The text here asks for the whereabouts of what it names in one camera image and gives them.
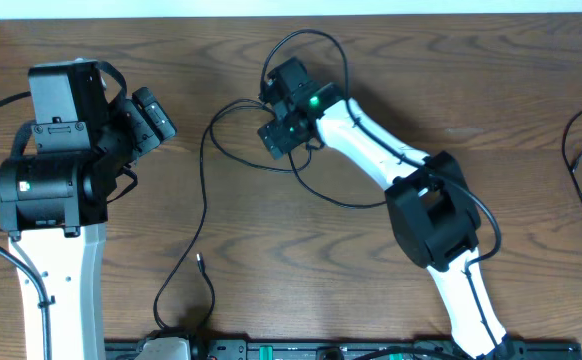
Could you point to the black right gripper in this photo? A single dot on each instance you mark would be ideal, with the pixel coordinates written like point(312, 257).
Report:
point(275, 140)

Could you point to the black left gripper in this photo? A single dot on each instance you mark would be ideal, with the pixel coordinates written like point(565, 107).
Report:
point(137, 114)

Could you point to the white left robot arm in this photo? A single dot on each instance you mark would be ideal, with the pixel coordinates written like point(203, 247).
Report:
point(55, 189)

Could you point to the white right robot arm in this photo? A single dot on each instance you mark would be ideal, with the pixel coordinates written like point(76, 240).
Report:
point(433, 215)

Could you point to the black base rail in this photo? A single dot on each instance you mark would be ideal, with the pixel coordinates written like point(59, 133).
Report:
point(235, 349)

